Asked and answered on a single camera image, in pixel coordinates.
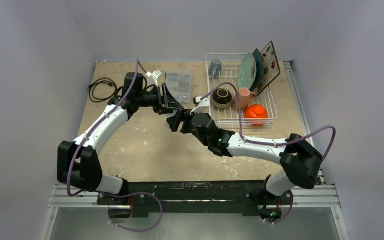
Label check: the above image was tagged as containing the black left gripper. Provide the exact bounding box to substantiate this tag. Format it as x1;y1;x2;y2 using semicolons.
136;83;182;115

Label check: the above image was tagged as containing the brown rimmed beige bowl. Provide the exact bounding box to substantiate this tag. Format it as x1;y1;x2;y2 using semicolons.
210;88;233;110

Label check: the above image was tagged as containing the grey printed mug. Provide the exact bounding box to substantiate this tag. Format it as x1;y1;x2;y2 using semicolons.
208;58;222;80

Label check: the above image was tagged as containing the pink flowered mug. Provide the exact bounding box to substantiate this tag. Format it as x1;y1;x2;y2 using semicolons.
232;87;257;111

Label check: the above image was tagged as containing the orange bowl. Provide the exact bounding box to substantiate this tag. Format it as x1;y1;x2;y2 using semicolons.
244;104;269;127

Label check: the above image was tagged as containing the light green round plate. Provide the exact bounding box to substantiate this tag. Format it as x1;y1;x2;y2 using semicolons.
237;53;257;90

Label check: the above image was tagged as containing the teal square plate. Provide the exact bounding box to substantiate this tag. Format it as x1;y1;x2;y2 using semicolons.
251;48;263;93

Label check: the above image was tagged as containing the square floral plate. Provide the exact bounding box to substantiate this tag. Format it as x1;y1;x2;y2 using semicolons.
255;41;281;96

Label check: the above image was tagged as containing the white bowl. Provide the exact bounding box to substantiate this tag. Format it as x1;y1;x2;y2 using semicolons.
165;113;176;129

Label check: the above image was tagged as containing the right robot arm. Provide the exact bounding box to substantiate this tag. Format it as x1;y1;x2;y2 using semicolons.
166;110;323;204

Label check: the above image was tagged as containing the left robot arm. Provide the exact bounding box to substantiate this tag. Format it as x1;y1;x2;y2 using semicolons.
56;70;183;205

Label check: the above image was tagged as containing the clear plastic screw box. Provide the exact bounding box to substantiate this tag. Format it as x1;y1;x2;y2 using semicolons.
165;69;193;104

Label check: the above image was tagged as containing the white wire dish rack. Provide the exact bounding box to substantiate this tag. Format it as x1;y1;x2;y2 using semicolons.
205;53;278;129

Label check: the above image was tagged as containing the black coiled cable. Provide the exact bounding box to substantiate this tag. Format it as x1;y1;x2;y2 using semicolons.
87;77;118;104

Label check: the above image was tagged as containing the black table edge rail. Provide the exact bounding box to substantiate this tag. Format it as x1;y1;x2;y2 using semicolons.
47;180;342;220

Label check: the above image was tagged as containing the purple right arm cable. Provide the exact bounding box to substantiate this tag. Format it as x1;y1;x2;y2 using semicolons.
200;82;337;226

